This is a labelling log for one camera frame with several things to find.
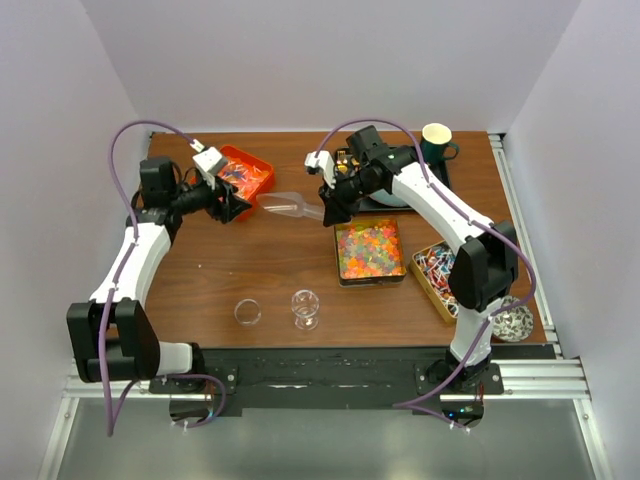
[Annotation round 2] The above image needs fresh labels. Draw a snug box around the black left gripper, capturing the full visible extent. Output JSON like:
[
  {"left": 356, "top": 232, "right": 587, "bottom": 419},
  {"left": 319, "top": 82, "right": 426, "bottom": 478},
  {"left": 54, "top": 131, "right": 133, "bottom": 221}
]
[{"left": 169, "top": 171, "right": 251, "bottom": 223}]

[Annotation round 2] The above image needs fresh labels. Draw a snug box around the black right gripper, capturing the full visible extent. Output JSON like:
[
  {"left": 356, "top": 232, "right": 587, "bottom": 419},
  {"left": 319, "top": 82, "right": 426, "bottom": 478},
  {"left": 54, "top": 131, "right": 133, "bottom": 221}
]
[{"left": 319, "top": 169, "right": 381, "bottom": 227}]

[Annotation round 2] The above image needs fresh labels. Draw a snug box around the clear plastic scoop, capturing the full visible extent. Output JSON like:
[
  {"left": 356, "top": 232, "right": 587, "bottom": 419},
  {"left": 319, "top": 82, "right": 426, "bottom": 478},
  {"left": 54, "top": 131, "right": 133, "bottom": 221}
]
[{"left": 256, "top": 192, "right": 324, "bottom": 221}]

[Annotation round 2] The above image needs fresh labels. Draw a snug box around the black tin of star candies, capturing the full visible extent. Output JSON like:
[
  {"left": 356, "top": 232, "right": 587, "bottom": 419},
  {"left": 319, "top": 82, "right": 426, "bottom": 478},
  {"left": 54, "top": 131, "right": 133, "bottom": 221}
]
[{"left": 333, "top": 217, "right": 407, "bottom": 287}]

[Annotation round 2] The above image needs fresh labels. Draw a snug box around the clear glass jar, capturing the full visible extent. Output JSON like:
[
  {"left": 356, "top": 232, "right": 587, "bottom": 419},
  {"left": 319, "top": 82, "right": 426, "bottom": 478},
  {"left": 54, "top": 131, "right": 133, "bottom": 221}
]
[{"left": 291, "top": 289, "right": 320, "bottom": 330}]

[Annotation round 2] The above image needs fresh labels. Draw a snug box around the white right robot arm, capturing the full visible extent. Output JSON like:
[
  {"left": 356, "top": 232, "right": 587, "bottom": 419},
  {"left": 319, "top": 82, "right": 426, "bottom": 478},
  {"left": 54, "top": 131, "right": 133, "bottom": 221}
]
[{"left": 304, "top": 123, "right": 520, "bottom": 393}]

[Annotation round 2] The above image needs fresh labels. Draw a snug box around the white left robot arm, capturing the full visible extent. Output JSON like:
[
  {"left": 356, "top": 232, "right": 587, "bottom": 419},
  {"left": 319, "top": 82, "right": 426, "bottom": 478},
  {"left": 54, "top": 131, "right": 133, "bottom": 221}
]
[{"left": 67, "top": 148, "right": 251, "bottom": 392}]

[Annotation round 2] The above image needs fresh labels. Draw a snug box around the orange box of lollipops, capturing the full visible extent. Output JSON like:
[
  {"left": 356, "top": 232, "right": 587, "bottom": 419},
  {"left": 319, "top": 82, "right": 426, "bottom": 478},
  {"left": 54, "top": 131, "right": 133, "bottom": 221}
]
[{"left": 214, "top": 145, "right": 275, "bottom": 207}]

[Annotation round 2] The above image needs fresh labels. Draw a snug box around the black serving tray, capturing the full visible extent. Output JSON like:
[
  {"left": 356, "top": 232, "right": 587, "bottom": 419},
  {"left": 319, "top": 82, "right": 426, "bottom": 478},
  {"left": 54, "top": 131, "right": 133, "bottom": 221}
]
[{"left": 334, "top": 146, "right": 450, "bottom": 214}]

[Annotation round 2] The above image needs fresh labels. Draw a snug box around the gold fork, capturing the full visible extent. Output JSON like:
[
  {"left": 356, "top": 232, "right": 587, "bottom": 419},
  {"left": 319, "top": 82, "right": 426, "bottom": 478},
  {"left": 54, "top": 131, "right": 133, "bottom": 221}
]
[{"left": 336, "top": 150, "right": 348, "bottom": 174}]

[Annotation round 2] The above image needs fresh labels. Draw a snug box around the teal ceramic plate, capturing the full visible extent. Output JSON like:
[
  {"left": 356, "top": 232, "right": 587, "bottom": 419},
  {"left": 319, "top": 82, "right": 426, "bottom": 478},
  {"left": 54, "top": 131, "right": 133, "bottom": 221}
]
[{"left": 369, "top": 189, "right": 408, "bottom": 208}]

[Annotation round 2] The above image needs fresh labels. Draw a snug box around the clear jar lid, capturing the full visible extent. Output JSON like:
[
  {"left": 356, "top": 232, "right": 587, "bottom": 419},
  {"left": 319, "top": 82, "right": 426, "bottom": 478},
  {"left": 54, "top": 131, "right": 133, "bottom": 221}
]
[{"left": 234, "top": 298, "right": 262, "bottom": 326}]

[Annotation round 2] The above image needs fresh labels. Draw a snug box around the gold tin of lollipops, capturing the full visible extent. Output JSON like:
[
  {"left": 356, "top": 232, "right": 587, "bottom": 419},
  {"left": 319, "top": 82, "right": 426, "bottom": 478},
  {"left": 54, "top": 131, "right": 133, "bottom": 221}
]
[{"left": 409, "top": 242, "right": 460, "bottom": 324}]

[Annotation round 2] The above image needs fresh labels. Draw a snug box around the dark green mug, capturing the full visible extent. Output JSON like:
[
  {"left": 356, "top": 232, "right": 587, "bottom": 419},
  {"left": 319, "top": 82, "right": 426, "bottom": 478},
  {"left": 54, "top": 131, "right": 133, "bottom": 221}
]
[{"left": 420, "top": 123, "right": 459, "bottom": 166}]

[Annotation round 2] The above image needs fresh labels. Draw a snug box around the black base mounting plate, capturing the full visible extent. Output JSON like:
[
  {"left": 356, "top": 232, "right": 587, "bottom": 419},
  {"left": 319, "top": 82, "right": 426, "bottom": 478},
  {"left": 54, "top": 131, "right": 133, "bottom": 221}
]
[{"left": 148, "top": 344, "right": 557, "bottom": 429}]

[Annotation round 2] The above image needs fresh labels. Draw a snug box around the patterned small bowl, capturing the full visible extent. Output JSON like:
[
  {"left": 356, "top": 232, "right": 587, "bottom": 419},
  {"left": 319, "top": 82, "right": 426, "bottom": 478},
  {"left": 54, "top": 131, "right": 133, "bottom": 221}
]
[{"left": 492, "top": 295, "right": 534, "bottom": 343}]

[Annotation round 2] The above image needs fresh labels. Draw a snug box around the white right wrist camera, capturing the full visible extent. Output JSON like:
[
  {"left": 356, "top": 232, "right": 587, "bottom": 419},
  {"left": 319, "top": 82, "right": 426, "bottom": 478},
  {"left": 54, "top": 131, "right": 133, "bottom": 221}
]
[{"left": 304, "top": 150, "right": 336, "bottom": 189}]

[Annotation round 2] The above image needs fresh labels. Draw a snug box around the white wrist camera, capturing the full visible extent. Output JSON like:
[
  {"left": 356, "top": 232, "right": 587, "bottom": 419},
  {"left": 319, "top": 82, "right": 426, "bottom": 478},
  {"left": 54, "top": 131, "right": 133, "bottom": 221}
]
[
  {"left": 304, "top": 150, "right": 336, "bottom": 189},
  {"left": 193, "top": 147, "right": 228, "bottom": 190}
]

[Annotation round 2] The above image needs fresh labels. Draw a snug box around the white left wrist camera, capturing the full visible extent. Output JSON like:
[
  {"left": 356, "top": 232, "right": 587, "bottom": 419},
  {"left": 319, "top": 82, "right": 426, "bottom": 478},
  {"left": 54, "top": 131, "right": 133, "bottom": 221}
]
[{"left": 193, "top": 147, "right": 228, "bottom": 190}]

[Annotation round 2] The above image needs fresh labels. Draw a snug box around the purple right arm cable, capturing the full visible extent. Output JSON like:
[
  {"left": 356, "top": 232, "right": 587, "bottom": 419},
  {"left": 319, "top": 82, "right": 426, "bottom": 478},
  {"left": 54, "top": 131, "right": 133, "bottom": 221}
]
[{"left": 317, "top": 118, "right": 537, "bottom": 419}]

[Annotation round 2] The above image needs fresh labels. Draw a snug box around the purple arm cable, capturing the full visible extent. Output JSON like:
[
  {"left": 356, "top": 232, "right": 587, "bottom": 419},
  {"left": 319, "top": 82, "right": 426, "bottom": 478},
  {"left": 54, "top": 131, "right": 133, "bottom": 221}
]
[
  {"left": 97, "top": 121, "right": 227, "bottom": 438},
  {"left": 317, "top": 118, "right": 537, "bottom": 419}
]

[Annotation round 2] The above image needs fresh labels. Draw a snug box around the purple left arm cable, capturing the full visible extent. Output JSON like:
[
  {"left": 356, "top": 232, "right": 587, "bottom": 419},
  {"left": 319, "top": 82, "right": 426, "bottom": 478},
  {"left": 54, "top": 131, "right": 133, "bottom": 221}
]
[{"left": 97, "top": 121, "right": 227, "bottom": 438}]

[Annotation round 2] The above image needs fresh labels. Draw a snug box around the aluminium frame rail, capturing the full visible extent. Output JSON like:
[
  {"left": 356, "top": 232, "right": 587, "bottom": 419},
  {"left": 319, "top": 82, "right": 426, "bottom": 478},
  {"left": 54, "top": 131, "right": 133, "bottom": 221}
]
[{"left": 487, "top": 132, "right": 614, "bottom": 480}]

